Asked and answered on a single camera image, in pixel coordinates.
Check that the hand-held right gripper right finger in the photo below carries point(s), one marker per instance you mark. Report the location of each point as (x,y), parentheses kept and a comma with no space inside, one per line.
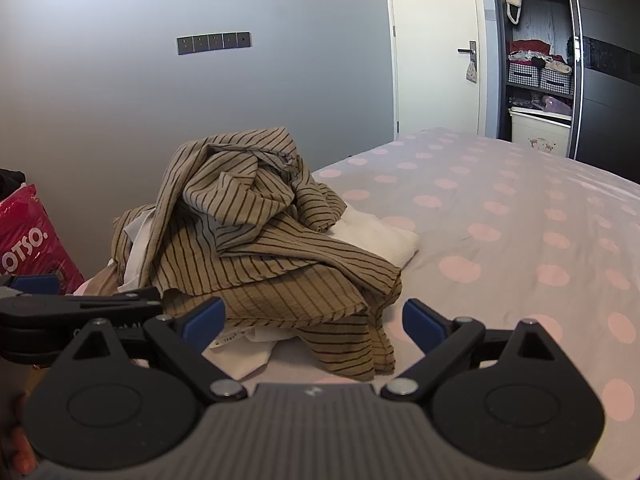
(422,326)

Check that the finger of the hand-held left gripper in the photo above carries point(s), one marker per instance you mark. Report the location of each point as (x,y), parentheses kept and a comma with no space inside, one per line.
(35,283)
(50,310)

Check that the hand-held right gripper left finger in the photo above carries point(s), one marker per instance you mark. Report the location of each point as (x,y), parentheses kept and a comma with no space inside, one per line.
(205,321)

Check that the brown striped shirt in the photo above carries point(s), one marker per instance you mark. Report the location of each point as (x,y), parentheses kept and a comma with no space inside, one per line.
(235,185)

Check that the purple clothes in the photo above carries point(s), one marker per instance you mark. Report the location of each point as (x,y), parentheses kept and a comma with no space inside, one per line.
(555,106)

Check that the white folded clothes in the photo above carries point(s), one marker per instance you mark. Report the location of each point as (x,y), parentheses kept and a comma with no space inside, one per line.
(557,65)

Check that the pink plastic bag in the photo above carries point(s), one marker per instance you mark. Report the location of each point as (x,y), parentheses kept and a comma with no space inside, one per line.
(30,240)

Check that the white garment with label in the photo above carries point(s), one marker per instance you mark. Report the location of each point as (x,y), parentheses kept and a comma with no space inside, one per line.
(240,355)

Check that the plain beige cloth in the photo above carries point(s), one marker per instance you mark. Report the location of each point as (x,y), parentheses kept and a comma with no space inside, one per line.
(102,277)

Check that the white cloth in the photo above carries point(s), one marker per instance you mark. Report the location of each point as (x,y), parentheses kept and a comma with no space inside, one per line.
(380,240)

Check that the brown striped cloth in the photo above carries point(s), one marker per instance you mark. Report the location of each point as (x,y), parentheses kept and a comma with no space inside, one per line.
(300,290)

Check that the dark cloth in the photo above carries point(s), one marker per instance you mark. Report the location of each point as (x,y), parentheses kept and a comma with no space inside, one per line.
(10,180)

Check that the polka dot bed sheet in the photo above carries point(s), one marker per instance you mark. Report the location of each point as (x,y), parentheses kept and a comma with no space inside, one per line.
(500,200)

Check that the white storage bin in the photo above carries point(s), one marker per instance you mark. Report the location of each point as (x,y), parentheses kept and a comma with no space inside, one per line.
(537,132)

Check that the small hanging pouch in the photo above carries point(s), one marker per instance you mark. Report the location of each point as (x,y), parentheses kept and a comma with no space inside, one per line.
(471,72)

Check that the white door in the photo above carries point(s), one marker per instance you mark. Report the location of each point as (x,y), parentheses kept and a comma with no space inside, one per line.
(435,60)

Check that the checkered storage box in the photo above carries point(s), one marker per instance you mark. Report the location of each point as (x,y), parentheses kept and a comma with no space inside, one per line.
(555,82)
(524,75)

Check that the dark wardrobe sliding door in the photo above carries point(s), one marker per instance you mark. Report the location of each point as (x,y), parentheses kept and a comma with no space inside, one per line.
(610,110)

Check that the red cloth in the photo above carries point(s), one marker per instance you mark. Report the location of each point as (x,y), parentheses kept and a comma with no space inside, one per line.
(530,45)

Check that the dark wardrobe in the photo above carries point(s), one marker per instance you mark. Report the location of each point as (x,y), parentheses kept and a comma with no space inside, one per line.
(545,25)

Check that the grey wall switch panel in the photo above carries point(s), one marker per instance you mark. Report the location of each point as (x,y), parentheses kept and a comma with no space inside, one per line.
(214,43)

